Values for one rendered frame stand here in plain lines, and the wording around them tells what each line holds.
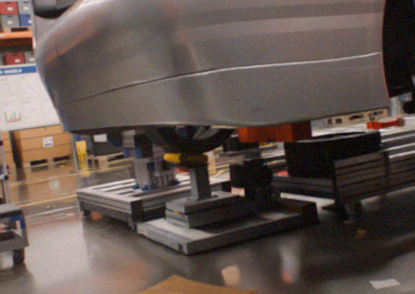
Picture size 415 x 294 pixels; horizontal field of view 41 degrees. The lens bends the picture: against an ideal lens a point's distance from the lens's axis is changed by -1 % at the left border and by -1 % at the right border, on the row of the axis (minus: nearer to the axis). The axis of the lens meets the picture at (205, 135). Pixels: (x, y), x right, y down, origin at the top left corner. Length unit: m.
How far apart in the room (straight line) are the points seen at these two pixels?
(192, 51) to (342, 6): 0.45
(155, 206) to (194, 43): 2.74
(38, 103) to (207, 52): 8.24
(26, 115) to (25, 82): 0.54
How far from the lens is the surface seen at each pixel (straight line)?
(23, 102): 9.56
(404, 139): 4.99
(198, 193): 3.65
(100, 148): 10.86
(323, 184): 3.56
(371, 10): 1.71
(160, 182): 4.46
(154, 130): 3.48
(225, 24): 1.44
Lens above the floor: 0.82
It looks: 3 degrees down
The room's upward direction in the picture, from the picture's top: 8 degrees counter-clockwise
